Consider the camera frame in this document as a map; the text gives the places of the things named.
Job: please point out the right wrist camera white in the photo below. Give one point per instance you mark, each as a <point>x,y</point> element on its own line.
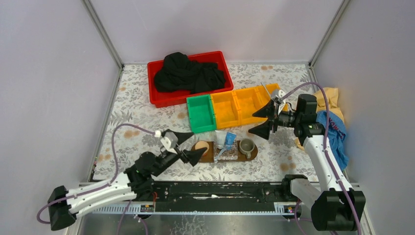
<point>279,103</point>

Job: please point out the yellow bin with toothpaste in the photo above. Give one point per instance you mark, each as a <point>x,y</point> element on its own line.
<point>248,102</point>

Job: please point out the blue toothpaste tube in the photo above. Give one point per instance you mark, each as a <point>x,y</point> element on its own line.
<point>229,140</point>

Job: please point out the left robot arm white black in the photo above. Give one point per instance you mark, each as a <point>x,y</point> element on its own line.
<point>65,206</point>

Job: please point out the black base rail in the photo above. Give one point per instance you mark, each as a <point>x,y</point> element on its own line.
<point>221,196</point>

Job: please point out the white toothpaste tube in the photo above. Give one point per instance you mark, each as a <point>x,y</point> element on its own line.
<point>220,138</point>

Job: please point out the yellow cloth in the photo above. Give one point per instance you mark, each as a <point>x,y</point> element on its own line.
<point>332,95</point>

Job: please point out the red plastic bin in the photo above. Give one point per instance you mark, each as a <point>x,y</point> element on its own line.
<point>161,99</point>

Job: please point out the orange cup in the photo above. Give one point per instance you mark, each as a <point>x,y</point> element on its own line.
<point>202,144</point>

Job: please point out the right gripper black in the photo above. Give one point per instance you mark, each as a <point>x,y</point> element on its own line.
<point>264,129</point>

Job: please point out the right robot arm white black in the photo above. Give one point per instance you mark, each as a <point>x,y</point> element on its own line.
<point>336,206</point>

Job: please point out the clear textured glass holder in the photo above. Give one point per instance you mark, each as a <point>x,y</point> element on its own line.
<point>233,150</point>

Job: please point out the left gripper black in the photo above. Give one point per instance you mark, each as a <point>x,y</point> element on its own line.
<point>176,148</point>

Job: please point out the green plastic bin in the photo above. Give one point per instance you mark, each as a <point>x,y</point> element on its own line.
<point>201,114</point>

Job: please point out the blue cloth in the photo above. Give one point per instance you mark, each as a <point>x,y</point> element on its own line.
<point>337,135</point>

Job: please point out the black cloth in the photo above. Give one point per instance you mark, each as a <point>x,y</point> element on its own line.
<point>179,73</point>

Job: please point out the grey cup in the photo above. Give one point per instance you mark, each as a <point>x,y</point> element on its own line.
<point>246,147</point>

